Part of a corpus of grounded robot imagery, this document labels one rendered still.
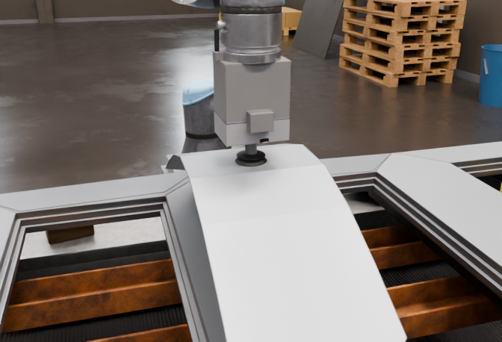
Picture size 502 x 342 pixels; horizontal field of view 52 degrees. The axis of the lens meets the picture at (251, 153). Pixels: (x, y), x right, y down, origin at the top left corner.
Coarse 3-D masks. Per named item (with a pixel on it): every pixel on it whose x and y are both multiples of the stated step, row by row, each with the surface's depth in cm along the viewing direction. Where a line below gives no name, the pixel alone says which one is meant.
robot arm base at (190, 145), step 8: (192, 136) 142; (200, 136) 141; (208, 136) 141; (216, 136) 142; (184, 144) 146; (192, 144) 143; (200, 144) 142; (208, 144) 142; (216, 144) 142; (224, 144) 145; (184, 152) 145
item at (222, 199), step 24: (288, 168) 67; (312, 168) 67; (216, 192) 62; (240, 192) 63; (264, 192) 63; (288, 192) 63; (312, 192) 64; (336, 192) 64; (216, 216) 59; (240, 216) 59; (264, 216) 60
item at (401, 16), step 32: (352, 0) 606; (384, 0) 541; (416, 0) 533; (448, 0) 533; (352, 32) 613; (384, 32) 611; (416, 32) 533; (448, 32) 544; (384, 64) 588; (416, 64) 557; (448, 64) 559
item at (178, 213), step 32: (480, 160) 116; (192, 192) 100; (352, 192) 108; (384, 192) 106; (32, 224) 93; (64, 224) 94; (96, 224) 95; (192, 224) 88; (416, 224) 94; (192, 256) 79; (480, 256) 80; (0, 288) 73; (192, 288) 72; (0, 320) 68; (192, 320) 68
